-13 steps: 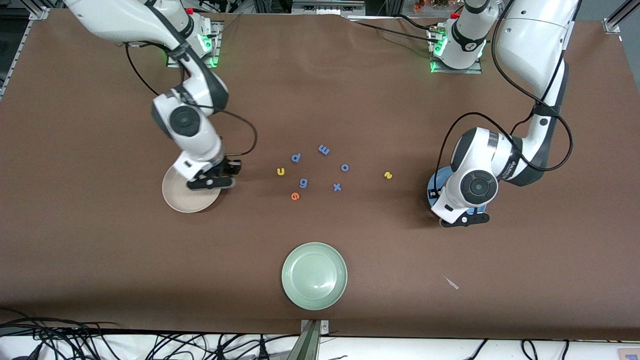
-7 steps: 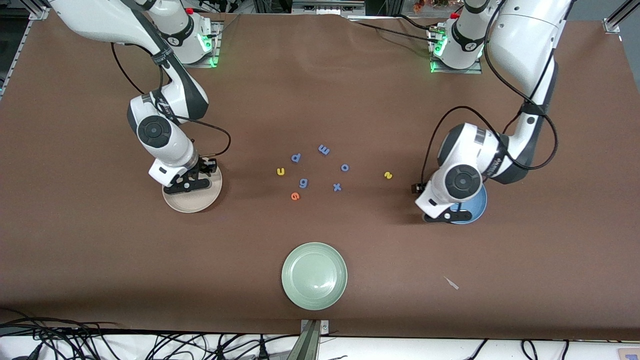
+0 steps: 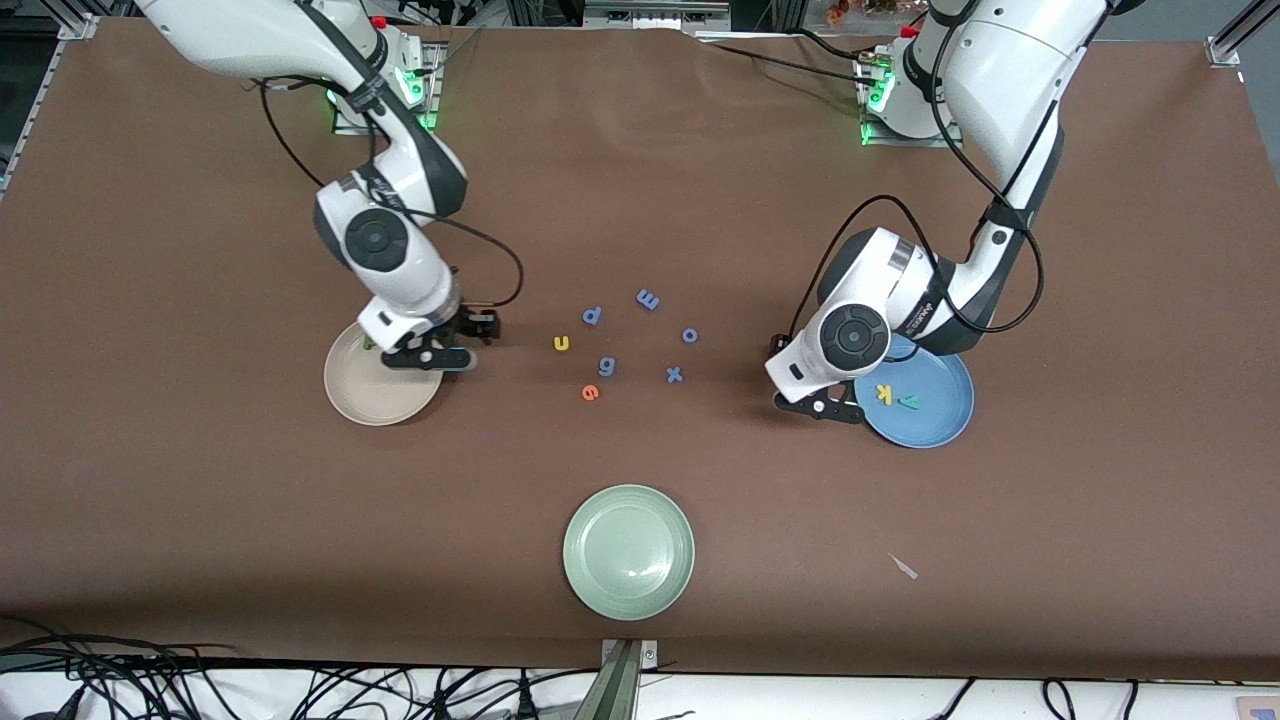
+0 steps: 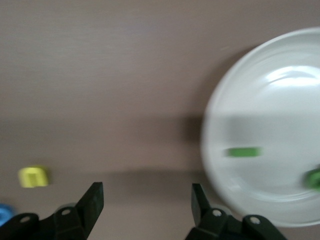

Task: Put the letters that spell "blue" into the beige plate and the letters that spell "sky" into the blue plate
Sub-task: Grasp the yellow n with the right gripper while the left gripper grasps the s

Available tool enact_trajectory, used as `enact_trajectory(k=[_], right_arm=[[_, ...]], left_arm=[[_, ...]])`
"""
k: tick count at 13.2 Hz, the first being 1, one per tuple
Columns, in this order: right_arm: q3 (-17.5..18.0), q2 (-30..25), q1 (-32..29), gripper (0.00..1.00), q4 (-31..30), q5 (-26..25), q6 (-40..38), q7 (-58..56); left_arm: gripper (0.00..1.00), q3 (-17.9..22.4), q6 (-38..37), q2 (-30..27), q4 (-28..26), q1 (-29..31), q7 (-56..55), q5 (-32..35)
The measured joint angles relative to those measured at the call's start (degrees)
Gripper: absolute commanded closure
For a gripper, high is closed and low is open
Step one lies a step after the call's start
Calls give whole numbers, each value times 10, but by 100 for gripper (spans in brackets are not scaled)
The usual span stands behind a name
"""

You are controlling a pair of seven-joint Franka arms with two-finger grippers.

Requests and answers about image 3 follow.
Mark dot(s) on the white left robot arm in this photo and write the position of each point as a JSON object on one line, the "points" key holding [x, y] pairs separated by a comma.
{"points": [[1010, 90]]}

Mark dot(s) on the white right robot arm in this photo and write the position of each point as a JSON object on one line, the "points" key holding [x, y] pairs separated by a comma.
{"points": [[250, 35]]}

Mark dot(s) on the blue foam letter p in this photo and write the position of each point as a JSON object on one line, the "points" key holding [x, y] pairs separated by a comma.
{"points": [[592, 316]]}

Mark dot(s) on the beige brown plate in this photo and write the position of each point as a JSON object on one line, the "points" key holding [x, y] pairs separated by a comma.
{"points": [[370, 395]]}

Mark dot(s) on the blue foam letter g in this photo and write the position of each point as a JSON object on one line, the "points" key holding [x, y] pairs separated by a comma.
{"points": [[607, 373]]}

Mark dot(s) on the blue foam letter m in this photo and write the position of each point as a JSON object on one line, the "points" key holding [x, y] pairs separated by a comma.
{"points": [[648, 299]]}

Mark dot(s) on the blue plate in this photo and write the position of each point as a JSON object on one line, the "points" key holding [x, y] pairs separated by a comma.
{"points": [[935, 420]]}

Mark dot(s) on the brown table cover sheet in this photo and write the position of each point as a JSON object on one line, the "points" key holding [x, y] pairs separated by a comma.
{"points": [[640, 150]]}

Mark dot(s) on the pale green plate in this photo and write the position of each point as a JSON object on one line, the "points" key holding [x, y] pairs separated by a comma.
{"points": [[628, 552]]}

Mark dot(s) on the white tape scrap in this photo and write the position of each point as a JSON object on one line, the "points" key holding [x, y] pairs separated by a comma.
{"points": [[903, 567]]}

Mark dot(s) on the tan cardboard piece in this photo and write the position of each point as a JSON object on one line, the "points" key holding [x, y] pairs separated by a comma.
{"points": [[1258, 708]]}

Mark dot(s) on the aluminium background frame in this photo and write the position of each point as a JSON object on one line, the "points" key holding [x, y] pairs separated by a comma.
{"points": [[650, 15]]}

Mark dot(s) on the aluminium extrusion post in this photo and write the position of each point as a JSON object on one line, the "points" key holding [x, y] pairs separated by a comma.
{"points": [[622, 680]]}

